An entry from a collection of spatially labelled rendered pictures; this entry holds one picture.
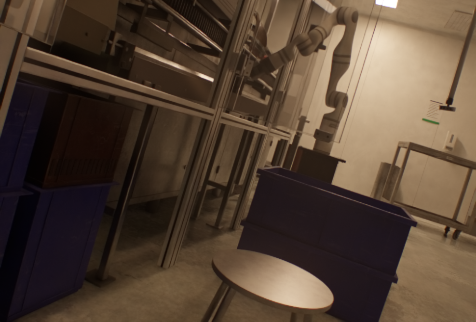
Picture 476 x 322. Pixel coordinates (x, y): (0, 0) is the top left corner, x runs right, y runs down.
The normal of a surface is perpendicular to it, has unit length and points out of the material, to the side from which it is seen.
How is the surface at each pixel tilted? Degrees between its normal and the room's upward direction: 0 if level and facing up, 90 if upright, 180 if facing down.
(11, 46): 90
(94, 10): 79
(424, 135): 90
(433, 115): 90
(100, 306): 0
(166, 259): 90
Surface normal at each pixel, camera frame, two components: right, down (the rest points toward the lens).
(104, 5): 0.95, 0.11
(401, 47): -0.29, -0.06
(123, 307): 0.29, -0.96
